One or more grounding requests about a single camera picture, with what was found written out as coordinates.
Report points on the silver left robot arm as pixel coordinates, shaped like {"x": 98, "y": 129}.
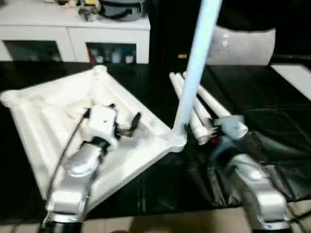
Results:
{"x": 77, "y": 170}

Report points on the black work mat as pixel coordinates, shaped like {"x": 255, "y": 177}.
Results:
{"x": 267, "y": 121}

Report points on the white sideboard with glass doors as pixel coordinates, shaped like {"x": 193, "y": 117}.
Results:
{"x": 73, "y": 34}

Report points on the red bottle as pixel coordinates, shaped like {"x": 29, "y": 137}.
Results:
{"x": 91, "y": 54}

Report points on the grey crumpled cloth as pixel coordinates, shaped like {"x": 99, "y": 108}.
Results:
{"x": 88, "y": 14}

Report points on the dark round helmet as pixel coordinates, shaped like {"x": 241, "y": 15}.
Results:
{"x": 124, "y": 11}

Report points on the white plastic table top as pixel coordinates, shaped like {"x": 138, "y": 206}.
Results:
{"x": 48, "y": 121}

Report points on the white plastic table leg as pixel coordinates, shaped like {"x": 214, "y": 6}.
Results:
{"x": 196, "y": 60}
{"x": 176, "y": 85}
{"x": 218, "y": 106}
{"x": 200, "y": 114}

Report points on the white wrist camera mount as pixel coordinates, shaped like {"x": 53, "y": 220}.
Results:
{"x": 230, "y": 123}
{"x": 102, "y": 121}

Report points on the printed glass jar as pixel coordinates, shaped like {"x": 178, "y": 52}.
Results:
{"x": 116, "y": 55}
{"x": 107, "y": 55}

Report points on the grey cushion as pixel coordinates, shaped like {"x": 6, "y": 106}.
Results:
{"x": 243, "y": 48}

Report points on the small white cup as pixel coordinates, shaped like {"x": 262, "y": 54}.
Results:
{"x": 99, "y": 59}
{"x": 129, "y": 58}

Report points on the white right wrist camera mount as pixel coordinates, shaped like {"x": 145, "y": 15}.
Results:
{"x": 230, "y": 123}

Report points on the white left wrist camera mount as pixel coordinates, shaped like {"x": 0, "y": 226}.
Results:
{"x": 102, "y": 121}

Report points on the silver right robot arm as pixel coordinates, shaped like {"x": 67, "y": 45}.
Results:
{"x": 260, "y": 189}

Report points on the black cabinet with gold label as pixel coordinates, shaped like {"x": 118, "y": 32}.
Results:
{"x": 170, "y": 31}

